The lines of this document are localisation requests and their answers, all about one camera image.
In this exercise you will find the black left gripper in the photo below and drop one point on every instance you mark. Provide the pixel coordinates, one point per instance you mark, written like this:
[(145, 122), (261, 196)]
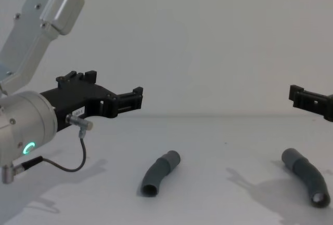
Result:
[(78, 99)]

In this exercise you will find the grey curved plastic tube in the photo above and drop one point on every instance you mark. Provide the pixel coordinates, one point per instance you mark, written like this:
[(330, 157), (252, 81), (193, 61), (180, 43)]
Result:
[(307, 170), (158, 167)]

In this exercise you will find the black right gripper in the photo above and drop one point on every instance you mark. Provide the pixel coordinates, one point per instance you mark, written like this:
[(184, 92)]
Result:
[(328, 108)]

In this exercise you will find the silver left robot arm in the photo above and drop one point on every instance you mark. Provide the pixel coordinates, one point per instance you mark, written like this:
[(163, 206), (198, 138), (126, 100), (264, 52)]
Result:
[(26, 121)]

